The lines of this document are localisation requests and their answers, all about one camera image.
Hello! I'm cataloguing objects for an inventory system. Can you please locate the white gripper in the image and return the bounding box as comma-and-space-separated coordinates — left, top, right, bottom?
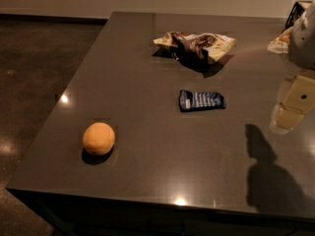
270, 2, 315, 135

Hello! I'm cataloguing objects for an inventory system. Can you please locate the dark blue snack bar wrapper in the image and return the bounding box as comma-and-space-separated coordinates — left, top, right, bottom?
179, 89, 226, 112

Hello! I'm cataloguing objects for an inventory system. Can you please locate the pale snack bag near basket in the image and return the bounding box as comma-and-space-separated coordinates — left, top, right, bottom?
267, 27, 292, 54

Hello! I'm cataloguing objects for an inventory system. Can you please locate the crumpled brown chip bag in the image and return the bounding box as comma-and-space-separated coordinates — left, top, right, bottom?
154, 31, 236, 64

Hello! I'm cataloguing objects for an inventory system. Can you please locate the orange round fruit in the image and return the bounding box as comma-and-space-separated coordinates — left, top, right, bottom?
83, 122, 115, 155

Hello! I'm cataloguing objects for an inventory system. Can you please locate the black wire basket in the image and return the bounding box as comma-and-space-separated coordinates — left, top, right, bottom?
284, 1, 311, 29

